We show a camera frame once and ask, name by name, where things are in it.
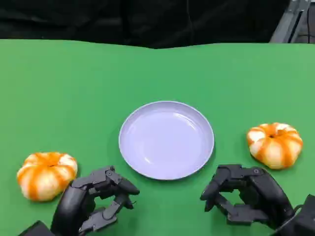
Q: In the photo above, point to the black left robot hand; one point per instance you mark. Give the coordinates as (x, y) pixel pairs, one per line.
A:
(73, 199)

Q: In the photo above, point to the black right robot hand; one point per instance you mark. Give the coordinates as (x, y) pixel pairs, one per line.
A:
(265, 189)

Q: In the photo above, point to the orange white toy bread roll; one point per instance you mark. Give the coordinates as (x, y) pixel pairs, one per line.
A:
(274, 147)
(45, 175)

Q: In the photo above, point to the lilac plate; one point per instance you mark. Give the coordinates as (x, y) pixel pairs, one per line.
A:
(166, 140)

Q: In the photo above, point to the green table cloth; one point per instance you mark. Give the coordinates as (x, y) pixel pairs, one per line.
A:
(98, 86)

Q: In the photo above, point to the black backdrop curtain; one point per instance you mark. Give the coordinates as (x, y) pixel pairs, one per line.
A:
(98, 19)

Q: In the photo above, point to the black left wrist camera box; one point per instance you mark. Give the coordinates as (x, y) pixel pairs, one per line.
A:
(37, 229)

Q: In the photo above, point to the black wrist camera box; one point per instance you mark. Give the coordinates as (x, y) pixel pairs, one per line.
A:
(37, 229)
(305, 218)

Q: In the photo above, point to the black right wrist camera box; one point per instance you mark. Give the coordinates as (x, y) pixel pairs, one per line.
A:
(305, 218)

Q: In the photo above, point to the grey metal frame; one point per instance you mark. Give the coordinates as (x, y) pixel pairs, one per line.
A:
(286, 22)

